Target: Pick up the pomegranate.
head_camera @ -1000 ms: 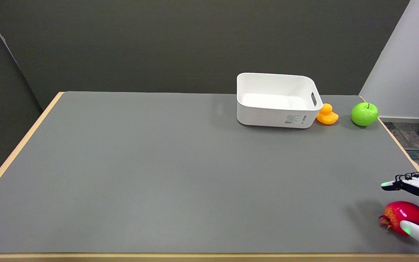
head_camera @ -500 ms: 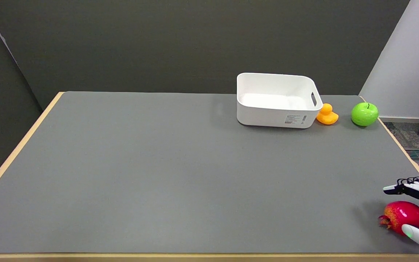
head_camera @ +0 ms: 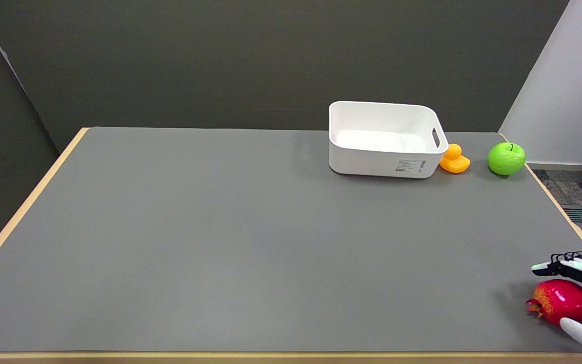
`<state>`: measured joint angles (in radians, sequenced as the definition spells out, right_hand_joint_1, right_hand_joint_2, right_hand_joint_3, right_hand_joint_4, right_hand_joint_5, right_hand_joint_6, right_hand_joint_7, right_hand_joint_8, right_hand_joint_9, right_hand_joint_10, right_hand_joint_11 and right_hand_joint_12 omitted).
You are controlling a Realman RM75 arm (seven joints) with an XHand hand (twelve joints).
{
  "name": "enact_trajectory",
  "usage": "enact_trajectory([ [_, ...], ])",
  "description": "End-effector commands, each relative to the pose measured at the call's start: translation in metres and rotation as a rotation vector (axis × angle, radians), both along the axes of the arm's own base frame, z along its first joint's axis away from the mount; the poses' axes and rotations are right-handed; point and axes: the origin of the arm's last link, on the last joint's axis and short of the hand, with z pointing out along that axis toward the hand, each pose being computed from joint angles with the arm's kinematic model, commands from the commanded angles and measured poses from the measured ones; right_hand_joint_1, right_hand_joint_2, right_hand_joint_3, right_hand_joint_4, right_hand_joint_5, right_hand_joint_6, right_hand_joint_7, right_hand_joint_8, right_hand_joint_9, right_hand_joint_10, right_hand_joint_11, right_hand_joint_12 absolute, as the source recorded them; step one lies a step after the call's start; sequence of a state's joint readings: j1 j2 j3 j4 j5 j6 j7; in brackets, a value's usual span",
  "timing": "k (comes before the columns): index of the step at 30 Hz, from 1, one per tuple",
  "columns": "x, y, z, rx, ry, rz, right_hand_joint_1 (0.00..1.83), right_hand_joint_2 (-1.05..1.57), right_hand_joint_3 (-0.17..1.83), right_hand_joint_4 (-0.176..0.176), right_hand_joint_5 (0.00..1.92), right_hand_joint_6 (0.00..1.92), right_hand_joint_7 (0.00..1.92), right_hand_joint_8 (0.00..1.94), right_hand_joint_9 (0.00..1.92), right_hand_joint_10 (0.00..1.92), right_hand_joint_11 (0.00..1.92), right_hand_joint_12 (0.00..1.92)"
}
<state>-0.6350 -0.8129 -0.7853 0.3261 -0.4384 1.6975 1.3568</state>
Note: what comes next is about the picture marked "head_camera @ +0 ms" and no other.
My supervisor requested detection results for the red pomegranate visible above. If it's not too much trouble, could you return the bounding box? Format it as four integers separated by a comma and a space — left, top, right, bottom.
525, 279, 582, 327

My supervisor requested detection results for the green apple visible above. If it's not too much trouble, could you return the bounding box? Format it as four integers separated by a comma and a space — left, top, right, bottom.
488, 142, 527, 176

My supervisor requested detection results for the orange rubber duck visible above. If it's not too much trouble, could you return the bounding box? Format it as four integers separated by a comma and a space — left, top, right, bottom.
439, 144, 471, 174

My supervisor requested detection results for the white plastic storage bin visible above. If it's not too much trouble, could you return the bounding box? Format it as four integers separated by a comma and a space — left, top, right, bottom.
328, 101, 449, 179

